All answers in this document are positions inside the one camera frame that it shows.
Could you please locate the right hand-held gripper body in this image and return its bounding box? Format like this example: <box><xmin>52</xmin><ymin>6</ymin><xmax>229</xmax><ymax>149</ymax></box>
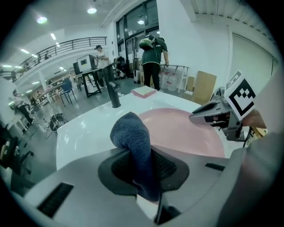
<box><xmin>213</xmin><ymin>70</ymin><xmax>257</xmax><ymax>140</ymax></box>

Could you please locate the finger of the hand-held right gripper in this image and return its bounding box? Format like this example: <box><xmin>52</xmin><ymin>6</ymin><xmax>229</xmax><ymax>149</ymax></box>
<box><xmin>192</xmin><ymin>102</ymin><xmax>219</xmax><ymax>113</ymax></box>
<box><xmin>189</xmin><ymin>108</ymin><xmax>222</xmax><ymax>125</ymax></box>

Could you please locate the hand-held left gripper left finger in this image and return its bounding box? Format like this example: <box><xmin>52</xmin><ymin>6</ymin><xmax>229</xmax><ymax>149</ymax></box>
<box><xmin>11</xmin><ymin>148</ymin><xmax>156</xmax><ymax>227</ymax></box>

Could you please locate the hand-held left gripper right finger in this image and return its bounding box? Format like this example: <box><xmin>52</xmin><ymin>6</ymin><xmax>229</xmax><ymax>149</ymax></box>
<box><xmin>151</xmin><ymin>145</ymin><xmax>231</xmax><ymax>227</ymax></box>

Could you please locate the big pink plate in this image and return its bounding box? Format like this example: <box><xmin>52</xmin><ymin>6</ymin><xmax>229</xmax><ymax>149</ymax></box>
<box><xmin>137</xmin><ymin>108</ymin><xmax>226</xmax><ymax>158</ymax></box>

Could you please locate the dark blue cloth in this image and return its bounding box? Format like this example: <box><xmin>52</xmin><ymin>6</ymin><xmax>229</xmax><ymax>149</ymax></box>
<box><xmin>110</xmin><ymin>112</ymin><xmax>162</xmax><ymax>202</ymax></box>

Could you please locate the person's right forearm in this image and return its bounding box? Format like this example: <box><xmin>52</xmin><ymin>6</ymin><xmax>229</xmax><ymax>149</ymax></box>
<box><xmin>241</xmin><ymin>108</ymin><xmax>267</xmax><ymax>129</ymax></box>

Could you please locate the pink folded cloth stack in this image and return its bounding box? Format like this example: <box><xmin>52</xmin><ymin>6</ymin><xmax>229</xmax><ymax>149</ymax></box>
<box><xmin>130</xmin><ymin>86</ymin><xmax>157</xmax><ymax>99</ymax></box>

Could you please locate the person's right hand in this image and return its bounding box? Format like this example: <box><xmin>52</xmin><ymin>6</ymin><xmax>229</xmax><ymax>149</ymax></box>
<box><xmin>212</xmin><ymin>113</ymin><xmax>230</xmax><ymax>123</ymax></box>

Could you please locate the large cardboard sheet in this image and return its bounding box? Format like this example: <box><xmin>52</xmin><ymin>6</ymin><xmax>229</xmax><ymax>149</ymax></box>
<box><xmin>193</xmin><ymin>70</ymin><xmax>217</xmax><ymax>105</ymax></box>

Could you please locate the small cardboard box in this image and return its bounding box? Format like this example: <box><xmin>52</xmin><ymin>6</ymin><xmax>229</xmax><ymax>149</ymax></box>
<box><xmin>186</xmin><ymin>76</ymin><xmax>195</xmax><ymax>93</ymax></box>

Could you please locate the white roller blind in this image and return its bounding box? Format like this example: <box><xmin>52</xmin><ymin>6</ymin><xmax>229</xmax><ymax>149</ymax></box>
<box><xmin>232</xmin><ymin>33</ymin><xmax>280</xmax><ymax>89</ymax></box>

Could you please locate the clear water jug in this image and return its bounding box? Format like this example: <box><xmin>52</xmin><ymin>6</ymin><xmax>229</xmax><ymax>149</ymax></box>
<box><xmin>170</xmin><ymin>75</ymin><xmax>179</xmax><ymax>90</ymax></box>
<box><xmin>162</xmin><ymin>74</ymin><xmax>171</xmax><ymax>90</ymax></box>

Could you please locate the white metal rack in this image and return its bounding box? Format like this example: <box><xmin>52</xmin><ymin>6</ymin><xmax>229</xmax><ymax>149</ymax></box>
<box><xmin>161</xmin><ymin>64</ymin><xmax>191</xmax><ymax>94</ymax></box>

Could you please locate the white suitcase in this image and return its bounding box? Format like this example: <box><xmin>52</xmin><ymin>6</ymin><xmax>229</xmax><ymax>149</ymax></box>
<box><xmin>133</xmin><ymin>70</ymin><xmax>145</xmax><ymax>84</ymax></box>

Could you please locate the round black floor bag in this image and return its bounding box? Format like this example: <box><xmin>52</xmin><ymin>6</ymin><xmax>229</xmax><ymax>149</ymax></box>
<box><xmin>49</xmin><ymin>113</ymin><xmax>68</xmax><ymax>132</ymax></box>

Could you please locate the green black backpack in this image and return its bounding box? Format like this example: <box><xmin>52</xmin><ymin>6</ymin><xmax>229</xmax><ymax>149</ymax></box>
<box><xmin>138</xmin><ymin>36</ymin><xmax>156</xmax><ymax>49</ymax></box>

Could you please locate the black faucet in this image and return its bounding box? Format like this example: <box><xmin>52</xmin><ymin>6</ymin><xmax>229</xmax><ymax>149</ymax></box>
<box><xmin>101</xmin><ymin>61</ymin><xmax>122</xmax><ymax>109</ymax></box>

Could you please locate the blue chair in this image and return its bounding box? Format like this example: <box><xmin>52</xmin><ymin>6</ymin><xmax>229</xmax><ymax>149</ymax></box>
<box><xmin>59</xmin><ymin>78</ymin><xmax>75</xmax><ymax>105</ymax></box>

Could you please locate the black-legged table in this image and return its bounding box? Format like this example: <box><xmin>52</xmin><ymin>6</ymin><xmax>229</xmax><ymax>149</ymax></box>
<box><xmin>75</xmin><ymin>68</ymin><xmax>103</xmax><ymax>98</ymax></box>

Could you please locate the black box-shaped machine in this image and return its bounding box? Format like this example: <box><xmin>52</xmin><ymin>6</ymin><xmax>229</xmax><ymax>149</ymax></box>
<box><xmin>73</xmin><ymin>54</ymin><xmax>98</xmax><ymax>75</ymax></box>

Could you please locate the black balcony railing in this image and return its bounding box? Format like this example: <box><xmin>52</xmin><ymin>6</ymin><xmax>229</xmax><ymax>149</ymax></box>
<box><xmin>11</xmin><ymin>36</ymin><xmax>107</xmax><ymax>74</ymax></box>

